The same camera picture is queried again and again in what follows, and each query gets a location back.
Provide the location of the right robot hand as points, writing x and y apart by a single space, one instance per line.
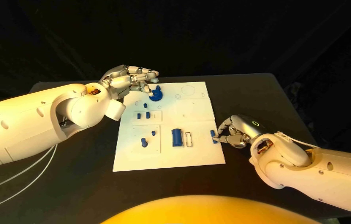
246 127

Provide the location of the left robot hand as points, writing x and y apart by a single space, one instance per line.
121 79

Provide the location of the long blue bar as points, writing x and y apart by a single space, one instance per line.
213 133

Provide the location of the large blue gear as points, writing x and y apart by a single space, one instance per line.
157 96

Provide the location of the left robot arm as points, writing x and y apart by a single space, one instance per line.
28 123

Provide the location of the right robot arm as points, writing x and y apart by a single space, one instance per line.
301 167

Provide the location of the white task board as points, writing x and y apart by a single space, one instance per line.
191 155

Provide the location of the large blue cylinder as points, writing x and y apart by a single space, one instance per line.
177 137

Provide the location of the blue plug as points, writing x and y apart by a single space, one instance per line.
144 143

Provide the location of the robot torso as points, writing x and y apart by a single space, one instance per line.
209 212

